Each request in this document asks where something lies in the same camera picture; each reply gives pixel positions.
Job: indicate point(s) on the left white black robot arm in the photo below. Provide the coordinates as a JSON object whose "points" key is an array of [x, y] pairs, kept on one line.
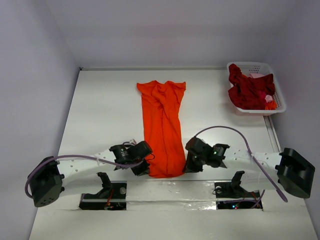
{"points": [[87, 175]]}

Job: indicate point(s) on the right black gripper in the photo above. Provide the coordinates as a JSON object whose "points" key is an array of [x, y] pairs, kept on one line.
{"points": [[189, 165]]}

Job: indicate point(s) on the small orange cloth in basket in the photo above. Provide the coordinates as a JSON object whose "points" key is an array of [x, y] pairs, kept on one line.
{"points": [[271, 105]]}

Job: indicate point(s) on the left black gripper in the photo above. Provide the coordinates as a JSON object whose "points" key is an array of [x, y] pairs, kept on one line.
{"points": [[142, 169]]}

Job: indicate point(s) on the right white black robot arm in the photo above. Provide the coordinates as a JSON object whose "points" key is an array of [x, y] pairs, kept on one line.
{"points": [[286, 171]]}

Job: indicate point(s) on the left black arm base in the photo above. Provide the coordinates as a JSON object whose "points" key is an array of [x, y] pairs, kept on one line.
{"points": [[115, 200]]}

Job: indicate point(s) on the white plastic basket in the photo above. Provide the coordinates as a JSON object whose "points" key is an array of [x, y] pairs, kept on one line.
{"points": [[256, 70]]}

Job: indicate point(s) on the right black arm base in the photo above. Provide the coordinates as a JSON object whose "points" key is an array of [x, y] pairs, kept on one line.
{"points": [[229, 198]]}

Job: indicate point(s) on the orange t shirt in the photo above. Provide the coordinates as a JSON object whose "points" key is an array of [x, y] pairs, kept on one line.
{"points": [[161, 104]]}

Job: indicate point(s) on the dark red t shirt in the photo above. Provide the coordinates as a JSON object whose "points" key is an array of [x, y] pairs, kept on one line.
{"points": [[250, 93]]}

